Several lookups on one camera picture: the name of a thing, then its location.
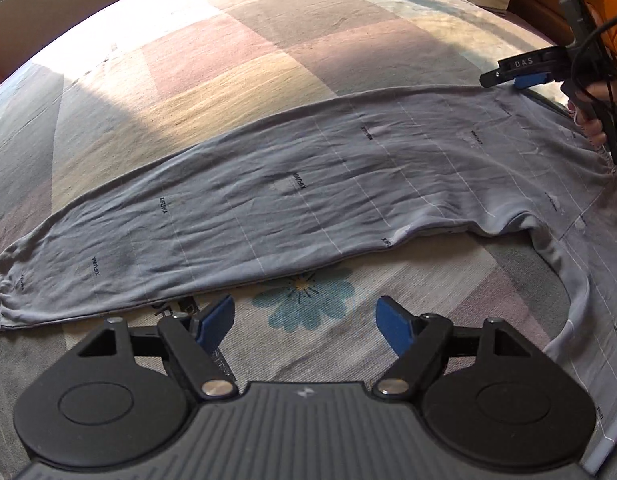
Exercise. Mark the grey pants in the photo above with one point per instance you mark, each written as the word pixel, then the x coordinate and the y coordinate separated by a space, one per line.
pixel 313 185

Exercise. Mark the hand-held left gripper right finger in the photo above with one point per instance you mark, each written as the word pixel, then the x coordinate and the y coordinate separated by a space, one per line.
pixel 396 325

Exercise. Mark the wooden headboard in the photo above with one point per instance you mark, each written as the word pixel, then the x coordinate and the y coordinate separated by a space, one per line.
pixel 543 0

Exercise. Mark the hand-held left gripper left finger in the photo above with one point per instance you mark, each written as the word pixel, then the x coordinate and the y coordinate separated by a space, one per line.
pixel 213 320

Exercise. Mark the person's right hand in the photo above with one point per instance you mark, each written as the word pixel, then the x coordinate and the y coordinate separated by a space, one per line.
pixel 594 132

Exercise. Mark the bed with patterned sheet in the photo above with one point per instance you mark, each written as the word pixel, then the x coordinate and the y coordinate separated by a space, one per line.
pixel 238 85

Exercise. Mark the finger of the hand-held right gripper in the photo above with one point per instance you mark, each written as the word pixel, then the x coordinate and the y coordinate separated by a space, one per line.
pixel 496 79
pixel 531 81

